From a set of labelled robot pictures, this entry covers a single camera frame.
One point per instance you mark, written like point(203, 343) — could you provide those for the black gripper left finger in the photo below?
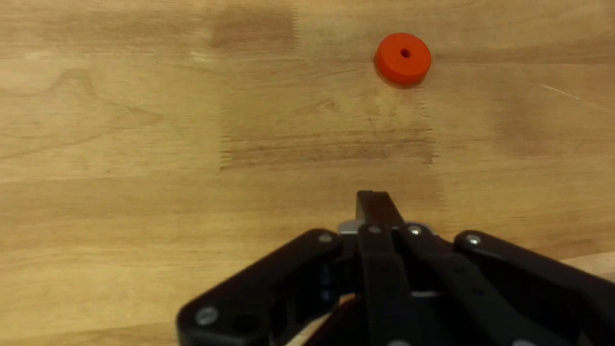
point(280, 289)

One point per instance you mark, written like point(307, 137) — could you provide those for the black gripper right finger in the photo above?
point(499, 289)

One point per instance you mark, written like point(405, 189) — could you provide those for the orange plastic disc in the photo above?
point(401, 58)

